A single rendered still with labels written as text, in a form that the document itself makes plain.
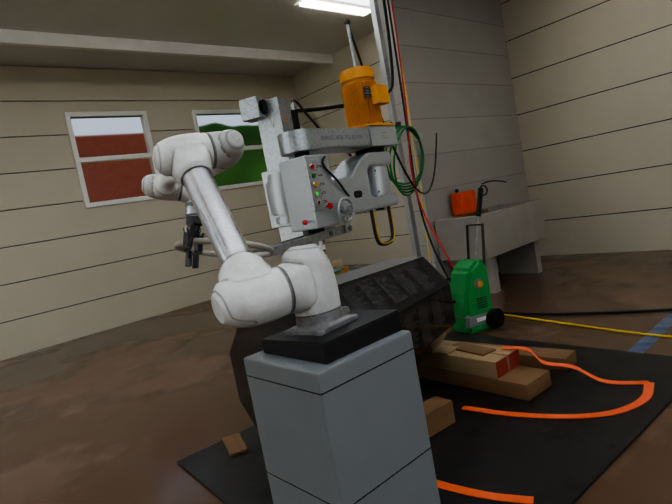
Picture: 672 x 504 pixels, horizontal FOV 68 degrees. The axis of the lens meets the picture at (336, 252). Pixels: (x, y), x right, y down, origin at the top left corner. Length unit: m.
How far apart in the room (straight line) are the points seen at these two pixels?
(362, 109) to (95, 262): 5.90
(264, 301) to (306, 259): 0.19
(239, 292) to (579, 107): 6.25
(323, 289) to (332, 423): 0.40
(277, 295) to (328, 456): 0.47
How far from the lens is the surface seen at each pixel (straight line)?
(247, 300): 1.46
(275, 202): 3.58
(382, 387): 1.58
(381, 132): 3.44
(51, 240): 8.36
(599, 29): 7.27
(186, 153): 1.79
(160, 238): 8.81
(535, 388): 3.03
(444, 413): 2.75
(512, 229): 5.84
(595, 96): 7.21
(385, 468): 1.65
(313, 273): 1.54
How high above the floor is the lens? 1.24
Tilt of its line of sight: 5 degrees down
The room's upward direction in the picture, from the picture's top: 11 degrees counter-clockwise
